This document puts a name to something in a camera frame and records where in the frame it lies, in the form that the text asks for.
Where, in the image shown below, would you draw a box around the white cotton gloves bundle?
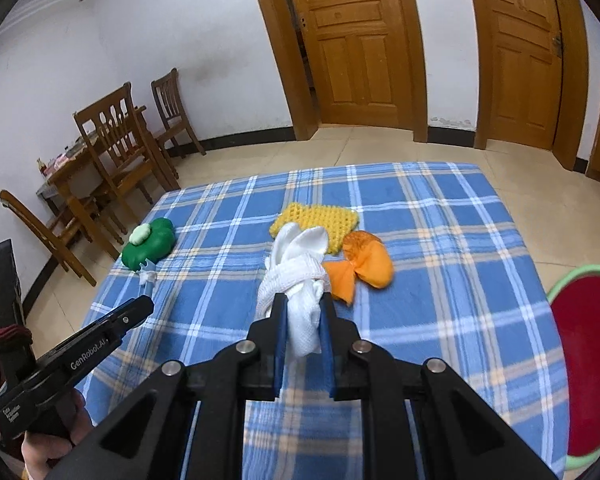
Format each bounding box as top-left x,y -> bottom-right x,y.
256,222 -> 331,358

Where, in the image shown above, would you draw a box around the pile of small table items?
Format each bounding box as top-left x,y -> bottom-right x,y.
36,130 -> 101,177

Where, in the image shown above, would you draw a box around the person's left hand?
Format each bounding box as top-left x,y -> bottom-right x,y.
21,392 -> 96,480

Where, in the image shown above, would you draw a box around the green clover-shaped container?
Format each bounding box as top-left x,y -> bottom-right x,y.
121,218 -> 176,271

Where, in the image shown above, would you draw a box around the wooden door frame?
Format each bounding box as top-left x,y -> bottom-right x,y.
462,0 -> 588,171
245,0 -> 428,143

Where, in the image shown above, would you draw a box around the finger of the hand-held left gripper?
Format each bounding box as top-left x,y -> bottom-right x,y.
82,295 -> 155,334

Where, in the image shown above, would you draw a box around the orange crumpled cloth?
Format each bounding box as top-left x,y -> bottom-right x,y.
322,230 -> 395,306

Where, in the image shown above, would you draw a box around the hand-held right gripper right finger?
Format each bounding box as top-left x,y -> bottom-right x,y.
320,292 -> 561,480

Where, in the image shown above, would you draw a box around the wooden dining chair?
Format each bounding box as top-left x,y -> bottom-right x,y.
0,190 -> 98,287
151,67 -> 207,158
73,81 -> 181,221

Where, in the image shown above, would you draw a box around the yellow knobbly glove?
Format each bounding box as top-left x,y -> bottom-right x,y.
270,202 -> 361,256

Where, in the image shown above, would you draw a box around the wooden panel door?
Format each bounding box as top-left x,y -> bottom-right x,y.
280,0 -> 416,128
480,0 -> 563,151

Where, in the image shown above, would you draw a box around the red stool with green rim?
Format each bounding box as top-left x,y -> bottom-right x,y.
549,265 -> 600,471

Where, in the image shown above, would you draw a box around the wooden dining table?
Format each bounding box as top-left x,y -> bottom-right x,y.
36,105 -> 181,246

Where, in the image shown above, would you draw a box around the blue plaid blanket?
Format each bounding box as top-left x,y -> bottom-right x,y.
75,161 -> 568,480

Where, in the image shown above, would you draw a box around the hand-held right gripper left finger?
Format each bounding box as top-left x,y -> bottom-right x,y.
45,292 -> 288,480

